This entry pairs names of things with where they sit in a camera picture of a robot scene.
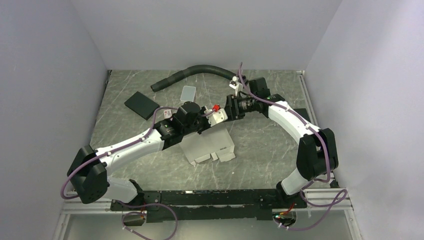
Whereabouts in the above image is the white cardboard box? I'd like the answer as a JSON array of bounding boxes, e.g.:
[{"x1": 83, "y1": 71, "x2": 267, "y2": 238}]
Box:
[{"x1": 179, "y1": 123, "x2": 236, "y2": 166}]

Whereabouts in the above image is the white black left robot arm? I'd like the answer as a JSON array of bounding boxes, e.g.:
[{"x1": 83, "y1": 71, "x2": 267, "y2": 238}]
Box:
[{"x1": 66, "y1": 101, "x2": 220, "y2": 210}]

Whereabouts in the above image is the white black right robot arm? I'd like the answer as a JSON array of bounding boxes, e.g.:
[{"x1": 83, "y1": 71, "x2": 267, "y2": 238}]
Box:
[{"x1": 224, "y1": 76, "x2": 339, "y2": 208}]

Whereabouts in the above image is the red white small card box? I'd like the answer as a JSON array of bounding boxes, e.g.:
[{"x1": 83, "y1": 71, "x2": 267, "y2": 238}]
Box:
[{"x1": 163, "y1": 109, "x2": 173, "y2": 120}]

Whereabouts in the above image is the black flat rectangular box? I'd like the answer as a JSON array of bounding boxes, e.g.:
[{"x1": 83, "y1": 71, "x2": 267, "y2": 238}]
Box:
[{"x1": 124, "y1": 91, "x2": 160, "y2": 121}]

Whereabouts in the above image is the clear white plastic case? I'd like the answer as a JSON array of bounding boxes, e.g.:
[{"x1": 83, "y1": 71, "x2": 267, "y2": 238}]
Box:
[{"x1": 180, "y1": 85, "x2": 197, "y2": 102}]

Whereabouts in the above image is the black corrugated hose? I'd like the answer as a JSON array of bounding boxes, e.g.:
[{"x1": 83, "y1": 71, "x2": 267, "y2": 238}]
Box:
[{"x1": 150, "y1": 64, "x2": 248, "y2": 93}]

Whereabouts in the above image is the black mounting base rail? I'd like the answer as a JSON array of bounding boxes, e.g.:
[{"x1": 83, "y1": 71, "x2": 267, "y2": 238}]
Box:
[{"x1": 129, "y1": 188, "x2": 307, "y2": 223}]

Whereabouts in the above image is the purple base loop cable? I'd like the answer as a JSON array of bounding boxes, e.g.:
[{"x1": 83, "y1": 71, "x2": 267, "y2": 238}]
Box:
[{"x1": 121, "y1": 200, "x2": 180, "y2": 240}]

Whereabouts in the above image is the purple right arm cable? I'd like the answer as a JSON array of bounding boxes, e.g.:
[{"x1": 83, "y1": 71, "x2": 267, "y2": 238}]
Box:
[{"x1": 236, "y1": 62, "x2": 348, "y2": 232}]

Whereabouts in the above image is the aluminium frame rail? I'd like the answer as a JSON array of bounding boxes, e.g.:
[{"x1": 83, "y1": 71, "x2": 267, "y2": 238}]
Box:
[{"x1": 61, "y1": 197, "x2": 112, "y2": 215}]

